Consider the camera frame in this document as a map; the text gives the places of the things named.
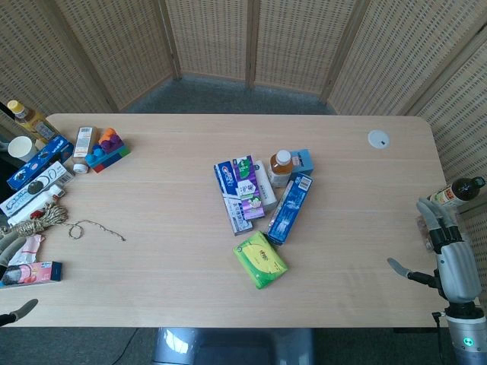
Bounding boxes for white cable grommet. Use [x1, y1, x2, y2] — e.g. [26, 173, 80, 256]
[367, 129, 393, 150]

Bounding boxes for woven folding screen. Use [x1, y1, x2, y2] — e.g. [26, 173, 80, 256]
[0, 0, 487, 365]

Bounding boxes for pink snack packet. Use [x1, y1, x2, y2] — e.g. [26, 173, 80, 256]
[6, 233, 46, 267]

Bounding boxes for yellow cap tea bottle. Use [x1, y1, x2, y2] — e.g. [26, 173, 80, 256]
[6, 100, 58, 144]

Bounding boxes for white paper cup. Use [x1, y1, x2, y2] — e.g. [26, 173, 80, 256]
[8, 135, 37, 163]

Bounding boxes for purple toothpaste box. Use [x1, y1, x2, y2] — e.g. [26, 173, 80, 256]
[232, 154, 266, 221]

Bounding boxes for white Oreo box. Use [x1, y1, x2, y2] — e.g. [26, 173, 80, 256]
[0, 160, 76, 217]

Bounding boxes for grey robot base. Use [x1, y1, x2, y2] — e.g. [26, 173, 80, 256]
[151, 327, 316, 365]

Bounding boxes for green tissue pack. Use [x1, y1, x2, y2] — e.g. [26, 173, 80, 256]
[232, 230, 289, 290]

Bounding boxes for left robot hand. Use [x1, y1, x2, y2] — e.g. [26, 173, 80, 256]
[0, 229, 40, 328]

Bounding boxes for blue white toothpaste box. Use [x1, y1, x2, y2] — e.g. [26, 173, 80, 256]
[213, 160, 254, 236]

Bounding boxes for dark soy sauce bottle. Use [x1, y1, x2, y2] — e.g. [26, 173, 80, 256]
[425, 176, 483, 209]

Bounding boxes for dark blue Oreo box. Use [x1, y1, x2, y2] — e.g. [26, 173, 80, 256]
[6, 135, 75, 191]

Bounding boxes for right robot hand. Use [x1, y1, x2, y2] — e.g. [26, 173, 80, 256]
[387, 196, 483, 303]

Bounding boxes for jute twine bundle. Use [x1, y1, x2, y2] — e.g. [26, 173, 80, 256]
[0, 202, 127, 243]

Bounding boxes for amber tea bottle white cap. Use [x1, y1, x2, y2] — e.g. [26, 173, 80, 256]
[267, 149, 294, 189]

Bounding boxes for pink blue box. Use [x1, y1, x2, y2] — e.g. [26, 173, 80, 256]
[0, 261, 63, 289]

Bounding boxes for brown bottle white label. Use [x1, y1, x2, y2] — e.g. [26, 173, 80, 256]
[72, 126, 99, 175]

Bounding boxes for white cylindrical bottle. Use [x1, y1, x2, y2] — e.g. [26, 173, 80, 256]
[253, 160, 279, 214]

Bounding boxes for colourful toy building blocks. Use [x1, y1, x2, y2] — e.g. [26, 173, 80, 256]
[84, 127, 132, 174]

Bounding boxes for white tube red cap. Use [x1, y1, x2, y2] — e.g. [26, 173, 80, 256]
[6, 185, 65, 227]

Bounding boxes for light blue small box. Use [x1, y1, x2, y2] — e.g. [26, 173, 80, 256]
[290, 148, 315, 178]

